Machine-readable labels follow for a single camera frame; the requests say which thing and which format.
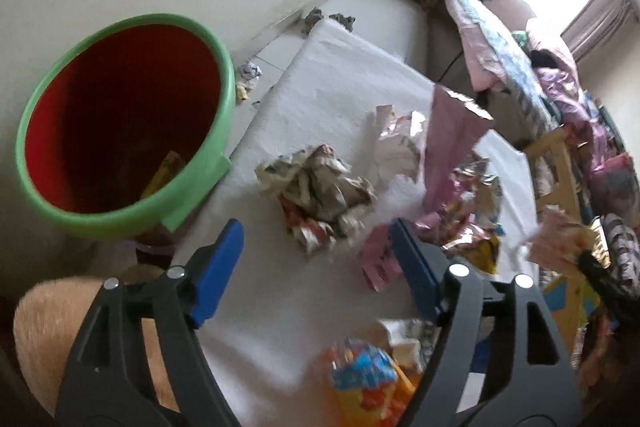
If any pink paper scrap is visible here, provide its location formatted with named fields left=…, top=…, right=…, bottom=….
left=527, top=208, right=597, bottom=277

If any green red trash bin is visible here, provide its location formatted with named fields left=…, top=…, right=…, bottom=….
left=15, top=13, right=235, bottom=239

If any small trash on floor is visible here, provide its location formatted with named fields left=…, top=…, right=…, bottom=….
left=235, top=61, right=262, bottom=104

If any orange fuzzy cushion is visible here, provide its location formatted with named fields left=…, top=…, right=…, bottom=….
left=12, top=263, right=181, bottom=417

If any yellow snack wrapper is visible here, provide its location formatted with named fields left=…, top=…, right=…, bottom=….
left=463, top=234, right=500, bottom=275

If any blue orange snack bag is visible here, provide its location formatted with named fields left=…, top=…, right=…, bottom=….
left=320, top=339, right=420, bottom=427

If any colourful foil wrapper pile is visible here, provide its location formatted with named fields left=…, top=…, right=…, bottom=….
left=416, top=152, right=504, bottom=257

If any yellow wooden chair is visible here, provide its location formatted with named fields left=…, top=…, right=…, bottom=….
left=523, top=127, right=582, bottom=222

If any pink snack bag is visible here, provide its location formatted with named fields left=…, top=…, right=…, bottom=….
left=423, top=84, right=494, bottom=212

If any crumpled newspaper wrapper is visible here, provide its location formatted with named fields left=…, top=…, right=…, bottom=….
left=255, top=144, right=376, bottom=258

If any crumpled silver pink wrapper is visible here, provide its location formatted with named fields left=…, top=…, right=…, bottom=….
left=373, top=105, right=427, bottom=183

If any bed with patterned quilt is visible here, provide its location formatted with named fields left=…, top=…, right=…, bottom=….
left=445, top=0, right=639, bottom=230

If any grey shoe left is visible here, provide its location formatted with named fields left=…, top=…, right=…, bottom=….
left=302, top=8, right=324, bottom=35

